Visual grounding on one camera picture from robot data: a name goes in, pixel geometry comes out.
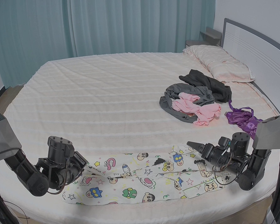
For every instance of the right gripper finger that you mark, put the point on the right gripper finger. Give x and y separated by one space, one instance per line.
197 147

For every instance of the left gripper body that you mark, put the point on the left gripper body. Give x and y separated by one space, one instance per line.
72 169

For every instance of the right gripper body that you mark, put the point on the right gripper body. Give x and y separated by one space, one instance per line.
214 156

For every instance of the white printed pyjama top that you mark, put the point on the white printed pyjama top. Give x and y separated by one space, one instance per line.
135 183

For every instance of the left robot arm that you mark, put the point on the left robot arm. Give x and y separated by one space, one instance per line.
60 150

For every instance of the bed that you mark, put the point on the bed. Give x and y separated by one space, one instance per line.
95 90

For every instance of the pink garment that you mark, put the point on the pink garment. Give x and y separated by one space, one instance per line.
200 110

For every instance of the purple garment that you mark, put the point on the purple garment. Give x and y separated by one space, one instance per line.
245 121

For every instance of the grey garment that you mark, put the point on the grey garment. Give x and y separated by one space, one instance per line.
176 89

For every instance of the black garment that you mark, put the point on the black garment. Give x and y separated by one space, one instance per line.
214 85

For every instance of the grey bedside table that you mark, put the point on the grey bedside table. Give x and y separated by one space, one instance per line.
208 35

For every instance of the blue-green curtain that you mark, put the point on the blue-green curtain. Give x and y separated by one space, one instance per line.
30 31
142 17

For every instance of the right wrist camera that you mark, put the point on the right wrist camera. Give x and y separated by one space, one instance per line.
224 141

